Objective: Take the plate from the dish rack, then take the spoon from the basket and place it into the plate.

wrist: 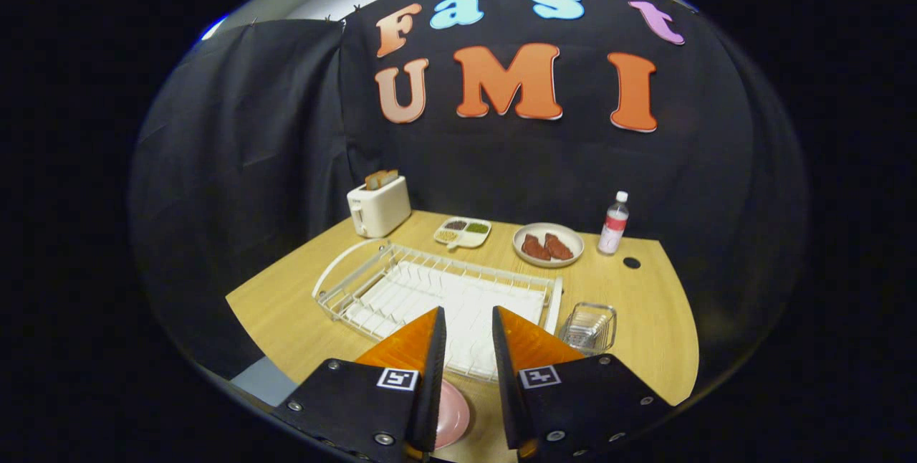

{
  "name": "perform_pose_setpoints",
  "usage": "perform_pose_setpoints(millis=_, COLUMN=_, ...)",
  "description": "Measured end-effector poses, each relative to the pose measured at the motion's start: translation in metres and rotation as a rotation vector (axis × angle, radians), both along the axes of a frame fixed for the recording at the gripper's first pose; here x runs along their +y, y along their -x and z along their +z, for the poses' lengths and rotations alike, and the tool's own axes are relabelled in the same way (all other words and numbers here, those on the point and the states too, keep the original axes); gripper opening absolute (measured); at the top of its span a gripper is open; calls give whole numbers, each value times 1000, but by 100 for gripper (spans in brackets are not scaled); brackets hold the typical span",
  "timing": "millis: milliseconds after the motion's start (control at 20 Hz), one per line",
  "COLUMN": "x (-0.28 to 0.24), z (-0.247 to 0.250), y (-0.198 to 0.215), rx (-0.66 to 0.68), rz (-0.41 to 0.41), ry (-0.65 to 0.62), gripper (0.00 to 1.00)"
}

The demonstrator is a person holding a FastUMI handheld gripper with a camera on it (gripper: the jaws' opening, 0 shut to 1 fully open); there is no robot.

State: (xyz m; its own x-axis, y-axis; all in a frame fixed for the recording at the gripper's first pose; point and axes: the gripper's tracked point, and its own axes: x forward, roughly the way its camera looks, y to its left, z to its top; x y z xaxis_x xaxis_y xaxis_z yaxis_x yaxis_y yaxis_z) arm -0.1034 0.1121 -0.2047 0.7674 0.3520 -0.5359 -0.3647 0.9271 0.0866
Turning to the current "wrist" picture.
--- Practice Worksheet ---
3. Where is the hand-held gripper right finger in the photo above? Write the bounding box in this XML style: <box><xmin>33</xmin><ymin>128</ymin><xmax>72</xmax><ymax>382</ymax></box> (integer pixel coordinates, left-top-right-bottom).
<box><xmin>491</xmin><ymin>305</ymin><xmax>674</xmax><ymax>460</ymax></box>

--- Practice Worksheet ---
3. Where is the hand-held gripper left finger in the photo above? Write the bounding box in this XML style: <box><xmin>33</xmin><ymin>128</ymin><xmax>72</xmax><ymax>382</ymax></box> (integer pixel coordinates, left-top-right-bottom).
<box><xmin>272</xmin><ymin>307</ymin><xmax>447</xmax><ymax>463</ymax></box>

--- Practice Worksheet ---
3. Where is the pink plate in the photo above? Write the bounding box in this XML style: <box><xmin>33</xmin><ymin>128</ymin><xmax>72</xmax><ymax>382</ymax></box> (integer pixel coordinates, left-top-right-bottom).
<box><xmin>433</xmin><ymin>379</ymin><xmax>471</xmax><ymax>451</ymax></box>

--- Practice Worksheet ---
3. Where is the white wire dish rack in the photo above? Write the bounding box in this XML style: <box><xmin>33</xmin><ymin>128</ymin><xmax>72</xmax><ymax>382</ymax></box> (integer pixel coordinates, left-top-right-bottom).
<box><xmin>312</xmin><ymin>239</ymin><xmax>564</xmax><ymax>383</ymax></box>

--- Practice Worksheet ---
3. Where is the silver wire basket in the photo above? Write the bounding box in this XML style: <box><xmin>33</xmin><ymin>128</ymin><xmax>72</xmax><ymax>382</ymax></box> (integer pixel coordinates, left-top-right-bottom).
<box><xmin>558</xmin><ymin>302</ymin><xmax>618</xmax><ymax>355</ymax></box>

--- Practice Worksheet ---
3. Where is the white round plate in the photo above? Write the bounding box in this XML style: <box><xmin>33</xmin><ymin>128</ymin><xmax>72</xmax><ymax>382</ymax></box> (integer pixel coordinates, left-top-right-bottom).
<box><xmin>512</xmin><ymin>222</ymin><xmax>585</xmax><ymax>268</ymax></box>

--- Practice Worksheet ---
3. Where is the red-brown steak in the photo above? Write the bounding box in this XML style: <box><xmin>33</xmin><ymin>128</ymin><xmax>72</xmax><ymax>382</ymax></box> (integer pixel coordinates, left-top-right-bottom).
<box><xmin>544</xmin><ymin>233</ymin><xmax>575</xmax><ymax>261</ymax></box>
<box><xmin>521</xmin><ymin>234</ymin><xmax>552</xmax><ymax>262</ymax></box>

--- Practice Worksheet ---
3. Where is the white divided snack tray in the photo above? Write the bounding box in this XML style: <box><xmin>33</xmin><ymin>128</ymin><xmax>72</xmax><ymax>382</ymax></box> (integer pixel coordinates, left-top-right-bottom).
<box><xmin>433</xmin><ymin>216</ymin><xmax>492</xmax><ymax>250</ymax></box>

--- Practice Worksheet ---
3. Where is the white toaster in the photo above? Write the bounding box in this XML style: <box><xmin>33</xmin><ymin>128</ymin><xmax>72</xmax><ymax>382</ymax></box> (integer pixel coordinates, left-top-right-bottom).
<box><xmin>347</xmin><ymin>175</ymin><xmax>413</xmax><ymax>239</ymax></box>

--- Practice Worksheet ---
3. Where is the clear bottle with red label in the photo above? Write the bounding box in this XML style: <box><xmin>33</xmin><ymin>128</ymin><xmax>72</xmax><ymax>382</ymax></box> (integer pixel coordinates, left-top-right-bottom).
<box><xmin>597</xmin><ymin>191</ymin><xmax>630</xmax><ymax>256</ymax></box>

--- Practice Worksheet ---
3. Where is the black backdrop cloth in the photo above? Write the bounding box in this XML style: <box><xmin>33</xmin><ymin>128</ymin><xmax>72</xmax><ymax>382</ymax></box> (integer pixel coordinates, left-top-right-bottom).
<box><xmin>129</xmin><ymin>0</ymin><xmax>810</xmax><ymax>406</ymax></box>

